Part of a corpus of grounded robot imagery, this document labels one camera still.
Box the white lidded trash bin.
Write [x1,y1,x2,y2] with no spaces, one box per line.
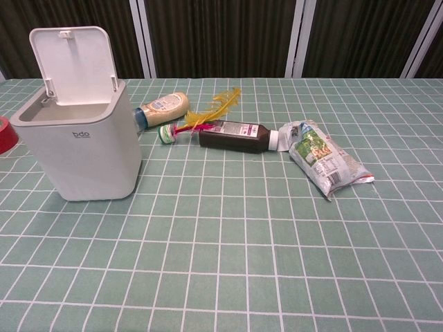
[9,80,143,202]

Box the white plastic bin lid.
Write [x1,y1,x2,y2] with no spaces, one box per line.
[28,26,119,107]

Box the dark brown plastic bottle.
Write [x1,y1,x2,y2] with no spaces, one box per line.
[198,120,280,154]

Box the feather shuttlecock toy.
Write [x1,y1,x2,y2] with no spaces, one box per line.
[157,87,242,145]

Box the green checkered tablecloth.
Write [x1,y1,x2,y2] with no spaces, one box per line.
[0,77,443,332]

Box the cream mayonnaise squeeze bottle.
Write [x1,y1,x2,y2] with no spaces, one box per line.
[132,91,190,133]

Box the crumpled snack bag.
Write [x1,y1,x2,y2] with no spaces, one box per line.
[278,119,376,202]

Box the red tape roll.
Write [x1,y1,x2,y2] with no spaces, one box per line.
[0,116,20,156]

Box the white partition frame post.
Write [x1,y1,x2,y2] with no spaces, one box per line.
[128,0,159,79]
[285,0,316,79]
[401,0,443,79]

